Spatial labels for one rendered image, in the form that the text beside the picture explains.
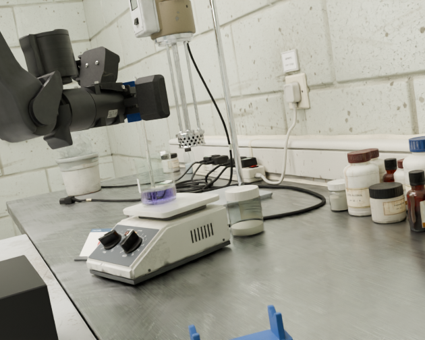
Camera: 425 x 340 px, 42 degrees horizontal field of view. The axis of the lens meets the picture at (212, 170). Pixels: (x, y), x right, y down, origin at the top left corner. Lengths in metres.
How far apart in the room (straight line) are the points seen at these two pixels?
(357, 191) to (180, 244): 0.33
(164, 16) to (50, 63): 0.53
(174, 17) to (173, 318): 0.74
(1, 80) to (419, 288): 0.53
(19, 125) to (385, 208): 0.57
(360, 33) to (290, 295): 0.67
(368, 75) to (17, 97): 0.74
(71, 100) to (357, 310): 0.43
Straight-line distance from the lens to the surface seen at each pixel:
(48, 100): 0.69
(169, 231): 0.82
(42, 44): 0.74
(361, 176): 0.97
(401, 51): 1.11
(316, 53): 1.32
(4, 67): 0.68
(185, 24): 1.23
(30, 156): 3.21
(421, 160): 0.89
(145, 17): 1.21
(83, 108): 0.74
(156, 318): 0.67
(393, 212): 0.92
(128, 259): 0.81
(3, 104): 0.68
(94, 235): 1.03
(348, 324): 0.58
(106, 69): 0.79
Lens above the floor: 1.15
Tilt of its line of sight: 8 degrees down
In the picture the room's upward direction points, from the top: 9 degrees counter-clockwise
